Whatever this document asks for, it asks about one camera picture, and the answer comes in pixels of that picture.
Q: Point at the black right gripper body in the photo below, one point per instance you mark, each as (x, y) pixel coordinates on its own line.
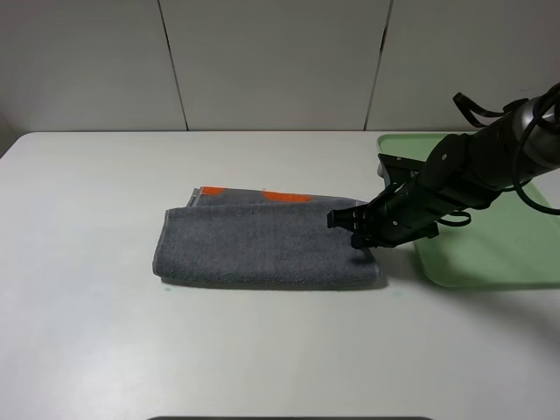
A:
(462, 172)

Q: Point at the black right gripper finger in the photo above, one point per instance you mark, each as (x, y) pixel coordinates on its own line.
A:
(353, 217)
(362, 241)

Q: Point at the grey towel with orange pattern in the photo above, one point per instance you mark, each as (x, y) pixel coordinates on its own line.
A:
(226, 238)

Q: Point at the light green plastic tray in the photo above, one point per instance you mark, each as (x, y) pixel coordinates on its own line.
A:
(509, 246)

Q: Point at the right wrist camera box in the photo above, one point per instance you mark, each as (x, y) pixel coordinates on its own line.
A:
(397, 170)

